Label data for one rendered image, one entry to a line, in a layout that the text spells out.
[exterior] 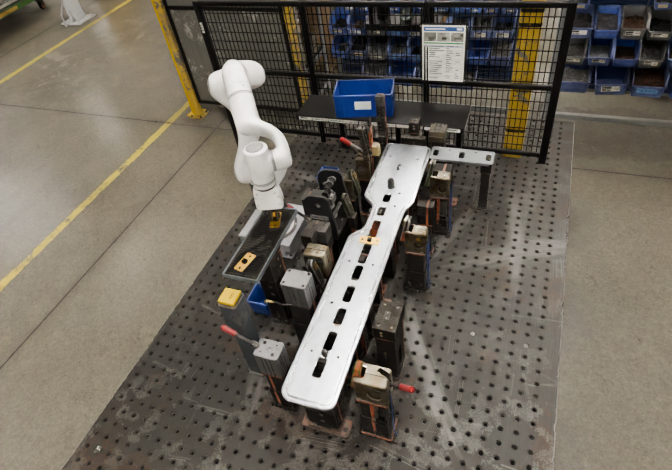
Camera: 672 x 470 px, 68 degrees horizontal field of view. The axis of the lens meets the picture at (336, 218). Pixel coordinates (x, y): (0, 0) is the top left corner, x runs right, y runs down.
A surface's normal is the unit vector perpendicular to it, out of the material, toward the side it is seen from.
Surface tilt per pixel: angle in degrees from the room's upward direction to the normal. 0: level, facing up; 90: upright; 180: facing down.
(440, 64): 90
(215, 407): 0
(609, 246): 0
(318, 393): 0
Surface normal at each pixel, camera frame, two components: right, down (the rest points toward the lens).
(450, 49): -0.32, 0.68
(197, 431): -0.12, -0.72
